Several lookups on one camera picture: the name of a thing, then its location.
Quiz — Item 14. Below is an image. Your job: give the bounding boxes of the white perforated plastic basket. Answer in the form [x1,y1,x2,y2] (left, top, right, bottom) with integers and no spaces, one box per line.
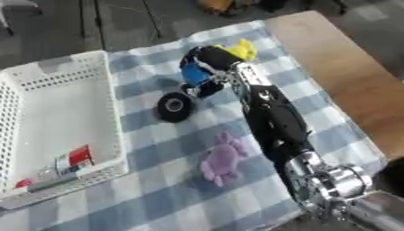
[0,50,132,203]

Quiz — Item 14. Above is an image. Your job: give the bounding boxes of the black tape roll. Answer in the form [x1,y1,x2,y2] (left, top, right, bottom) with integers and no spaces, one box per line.
[154,92,196,124]

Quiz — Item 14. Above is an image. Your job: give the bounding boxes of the red and white tube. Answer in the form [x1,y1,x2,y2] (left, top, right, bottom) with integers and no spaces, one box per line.
[14,143,96,193]

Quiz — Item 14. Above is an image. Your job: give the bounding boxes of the tan bag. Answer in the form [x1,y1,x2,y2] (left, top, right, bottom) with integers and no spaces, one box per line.
[196,0,254,16]

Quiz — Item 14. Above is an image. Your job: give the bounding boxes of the blue block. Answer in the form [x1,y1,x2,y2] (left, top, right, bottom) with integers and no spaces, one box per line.
[179,61,214,88]

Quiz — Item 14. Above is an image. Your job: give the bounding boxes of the yellow soft toy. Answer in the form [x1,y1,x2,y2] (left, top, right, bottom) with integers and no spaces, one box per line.
[213,38,259,62]

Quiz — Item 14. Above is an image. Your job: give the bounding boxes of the black tripod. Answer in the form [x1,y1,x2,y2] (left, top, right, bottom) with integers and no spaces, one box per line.
[77,0,164,51]

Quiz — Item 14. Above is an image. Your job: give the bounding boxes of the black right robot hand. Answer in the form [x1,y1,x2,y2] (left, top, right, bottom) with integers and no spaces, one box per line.
[178,45,245,99]

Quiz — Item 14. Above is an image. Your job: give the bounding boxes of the purple crab soft toy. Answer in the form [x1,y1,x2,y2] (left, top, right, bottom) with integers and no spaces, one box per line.
[198,131,250,188]

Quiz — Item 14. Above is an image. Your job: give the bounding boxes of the white chair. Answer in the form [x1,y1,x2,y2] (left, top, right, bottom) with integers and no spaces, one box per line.
[0,0,44,36]

